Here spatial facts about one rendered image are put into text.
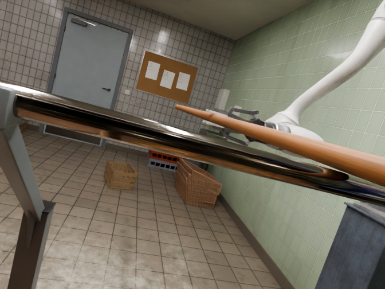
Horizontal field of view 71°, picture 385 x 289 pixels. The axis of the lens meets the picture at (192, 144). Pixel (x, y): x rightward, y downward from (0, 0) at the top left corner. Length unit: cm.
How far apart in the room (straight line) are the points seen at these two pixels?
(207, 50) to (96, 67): 202
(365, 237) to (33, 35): 520
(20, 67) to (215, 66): 337
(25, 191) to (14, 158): 9
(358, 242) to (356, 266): 9
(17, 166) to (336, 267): 120
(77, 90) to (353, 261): 473
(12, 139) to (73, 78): 490
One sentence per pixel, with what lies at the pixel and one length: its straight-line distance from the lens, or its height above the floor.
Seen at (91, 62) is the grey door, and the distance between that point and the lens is 518.
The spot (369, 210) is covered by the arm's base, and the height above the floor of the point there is 101.
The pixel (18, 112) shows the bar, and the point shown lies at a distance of 29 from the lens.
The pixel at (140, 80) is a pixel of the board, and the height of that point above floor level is 136.
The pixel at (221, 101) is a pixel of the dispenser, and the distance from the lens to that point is 474.
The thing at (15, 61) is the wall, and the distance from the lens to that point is 552.
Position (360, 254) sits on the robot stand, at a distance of 125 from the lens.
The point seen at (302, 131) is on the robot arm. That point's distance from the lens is 100.
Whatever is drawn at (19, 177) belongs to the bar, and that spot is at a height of 106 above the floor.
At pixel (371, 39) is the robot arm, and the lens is 112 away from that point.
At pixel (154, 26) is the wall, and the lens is 524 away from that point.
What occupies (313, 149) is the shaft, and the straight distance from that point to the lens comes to 41.
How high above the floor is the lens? 120
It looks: 8 degrees down
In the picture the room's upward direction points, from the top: 16 degrees clockwise
